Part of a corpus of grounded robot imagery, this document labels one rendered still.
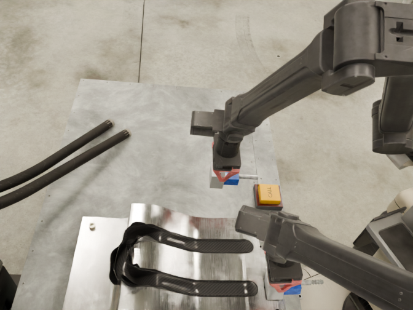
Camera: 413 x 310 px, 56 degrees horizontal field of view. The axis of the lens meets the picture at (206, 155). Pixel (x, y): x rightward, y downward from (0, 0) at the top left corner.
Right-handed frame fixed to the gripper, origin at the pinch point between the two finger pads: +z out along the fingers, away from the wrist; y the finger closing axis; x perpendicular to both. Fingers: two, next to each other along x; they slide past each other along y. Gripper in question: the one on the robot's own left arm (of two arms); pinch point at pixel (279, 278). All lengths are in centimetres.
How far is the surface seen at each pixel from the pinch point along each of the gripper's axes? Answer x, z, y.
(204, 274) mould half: -17.1, 2.4, -3.4
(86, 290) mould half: -44.2, 1.2, 0.0
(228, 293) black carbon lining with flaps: -11.7, 4.0, 0.8
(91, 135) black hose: -51, -5, -49
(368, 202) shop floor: 75, 93, -101
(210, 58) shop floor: -11, 62, -224
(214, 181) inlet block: -13.5, -6.3, -25.7
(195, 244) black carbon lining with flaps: -19.2, 1.3, -11.3
